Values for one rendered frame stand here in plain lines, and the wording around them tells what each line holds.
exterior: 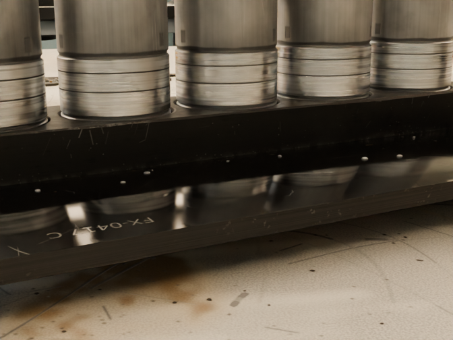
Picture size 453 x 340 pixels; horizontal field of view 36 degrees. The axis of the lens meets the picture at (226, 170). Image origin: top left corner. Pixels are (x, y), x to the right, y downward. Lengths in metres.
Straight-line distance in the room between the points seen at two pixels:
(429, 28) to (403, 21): 0.01
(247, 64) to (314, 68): 0.02
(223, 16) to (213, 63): 0.01
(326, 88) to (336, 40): 0.01
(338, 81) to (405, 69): 0.02
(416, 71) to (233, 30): 0.06
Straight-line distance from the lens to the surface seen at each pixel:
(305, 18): 0.17
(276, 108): 0.16
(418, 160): 0.16
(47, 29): 2.51
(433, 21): 0.19
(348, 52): 0.17
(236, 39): 0.16
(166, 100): 0.15
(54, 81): 0.38
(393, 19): 0.19
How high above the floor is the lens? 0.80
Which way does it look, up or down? 14 degrees down
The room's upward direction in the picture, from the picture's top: straight up
